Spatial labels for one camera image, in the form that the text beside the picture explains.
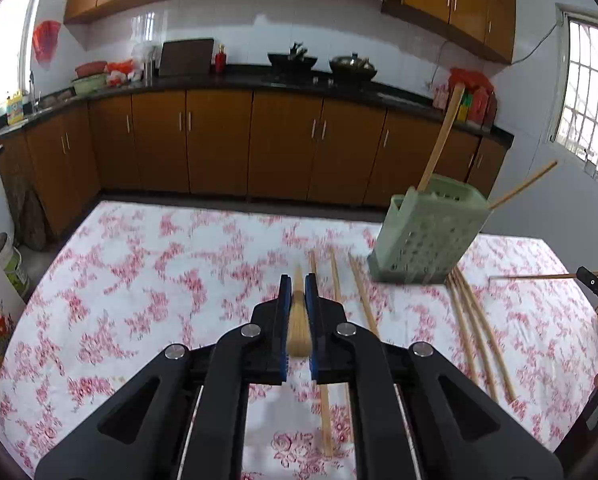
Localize brown sack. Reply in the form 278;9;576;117
2;160;47;251

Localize red plastic bag on hook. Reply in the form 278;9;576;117
32;20;62;66

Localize red bag with condiment packets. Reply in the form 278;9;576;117
449;67;494;123

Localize black wok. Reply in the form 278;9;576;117
267;42;319;72

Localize wok with metal lid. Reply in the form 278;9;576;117
329;52;378;81

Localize dark cutting board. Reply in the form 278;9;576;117
158;38;215;77

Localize bright window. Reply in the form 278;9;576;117
0;0;47;116

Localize gas stove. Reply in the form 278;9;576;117
261;72;380;88

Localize yellow detergent bottle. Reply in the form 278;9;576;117
6;91;25;126

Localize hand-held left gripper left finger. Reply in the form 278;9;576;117
34;274;292;480

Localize wall cable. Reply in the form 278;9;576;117
429;20;564;91

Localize white plastic bucket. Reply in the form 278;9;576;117
0;232;30;296

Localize red floral tablecloth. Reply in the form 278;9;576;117
0;200;598;480

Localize brown lower kitchen cabinets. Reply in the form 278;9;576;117
0;89;510;251

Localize red and white plastic bag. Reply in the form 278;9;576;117
105;59;144;86

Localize barred window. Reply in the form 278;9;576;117
549;5;598;181

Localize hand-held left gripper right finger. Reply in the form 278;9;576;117
304;272;564;480

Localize green perforated utensil holder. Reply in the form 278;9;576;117
368;172;492;286

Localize green basin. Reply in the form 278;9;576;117
72;73;109;96

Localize black kitchen countertop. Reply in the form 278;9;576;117
0;62;514;143

